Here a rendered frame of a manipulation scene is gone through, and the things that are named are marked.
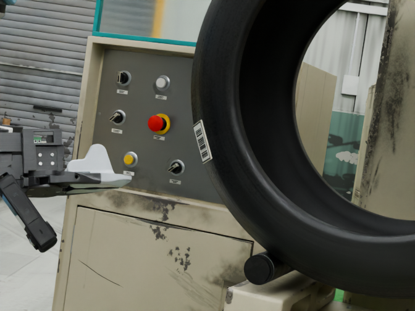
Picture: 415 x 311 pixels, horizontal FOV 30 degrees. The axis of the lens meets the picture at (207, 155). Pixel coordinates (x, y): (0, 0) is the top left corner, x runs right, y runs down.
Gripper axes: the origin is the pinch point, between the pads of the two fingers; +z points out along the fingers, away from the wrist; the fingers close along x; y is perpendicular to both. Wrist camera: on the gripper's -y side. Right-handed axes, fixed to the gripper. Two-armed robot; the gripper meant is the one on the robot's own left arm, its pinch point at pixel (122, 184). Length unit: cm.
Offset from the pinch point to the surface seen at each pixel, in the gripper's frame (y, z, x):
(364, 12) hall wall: 382, 492, 732
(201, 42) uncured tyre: 20.8, 12.7, -2.7
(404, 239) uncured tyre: -11.9, 33.2, -17.1
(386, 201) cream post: -1, 53, 18
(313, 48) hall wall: 346, 432, 773
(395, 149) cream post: 8, 54, 15
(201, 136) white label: 6.9, 12.2, -0.4
